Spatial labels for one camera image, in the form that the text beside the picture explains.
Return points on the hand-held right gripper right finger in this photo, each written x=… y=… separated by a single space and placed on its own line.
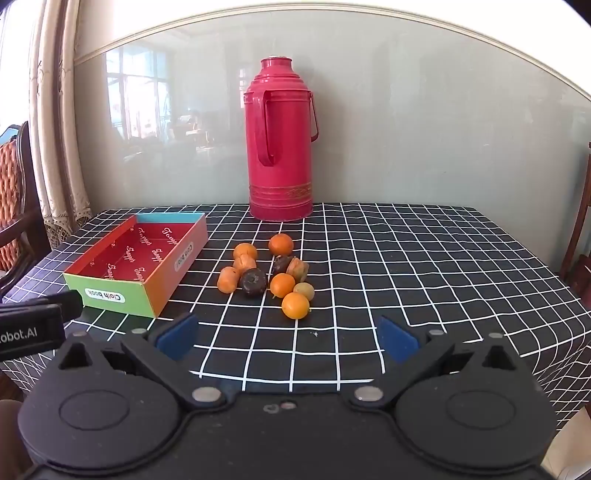
x=396 y=340

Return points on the dark wooden chair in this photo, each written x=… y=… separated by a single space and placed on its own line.
x=579 y=249

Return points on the brownish orange fruit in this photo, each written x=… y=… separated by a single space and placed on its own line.
x=244 y=264

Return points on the beige lace curtain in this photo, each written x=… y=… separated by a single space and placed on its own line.
x=57 y=138

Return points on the large dark passion fruit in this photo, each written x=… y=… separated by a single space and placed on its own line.
x=253 y=283

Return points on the small dark fruit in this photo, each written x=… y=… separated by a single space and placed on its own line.
x=278 y=265

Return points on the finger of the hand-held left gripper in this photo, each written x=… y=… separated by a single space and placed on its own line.
x=64 y=302

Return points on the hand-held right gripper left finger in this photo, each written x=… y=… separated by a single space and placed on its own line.
x=178 y=335

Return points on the wooden chair orange cushion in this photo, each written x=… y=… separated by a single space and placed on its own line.
x=14 y=198

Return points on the colourful cardboard box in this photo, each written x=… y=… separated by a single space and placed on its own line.
x=138 y=258

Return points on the brown wrinkled fruit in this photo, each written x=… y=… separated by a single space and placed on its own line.
x=297 y=269

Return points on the red thermos flask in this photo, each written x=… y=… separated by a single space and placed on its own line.
x=279 y=147

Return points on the black white checkered tablecloth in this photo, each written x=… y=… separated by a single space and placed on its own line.
x=415 y=277

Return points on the yellow-green fruit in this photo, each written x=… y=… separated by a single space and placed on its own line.
x=304 y=290

